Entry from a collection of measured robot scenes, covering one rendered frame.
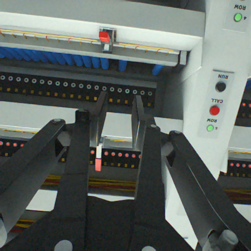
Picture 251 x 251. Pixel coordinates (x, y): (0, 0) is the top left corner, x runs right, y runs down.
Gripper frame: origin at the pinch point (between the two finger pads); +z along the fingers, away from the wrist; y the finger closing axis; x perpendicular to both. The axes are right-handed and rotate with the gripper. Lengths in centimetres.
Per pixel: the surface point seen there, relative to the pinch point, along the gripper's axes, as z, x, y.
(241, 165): 27, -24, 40
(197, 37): 16.0, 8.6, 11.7
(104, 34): 9.7, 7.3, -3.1
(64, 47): 19.4, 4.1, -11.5
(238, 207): 11.2, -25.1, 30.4
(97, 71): 29.1, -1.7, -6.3
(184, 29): 16.3, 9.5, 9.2
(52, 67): 28.9, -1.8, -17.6
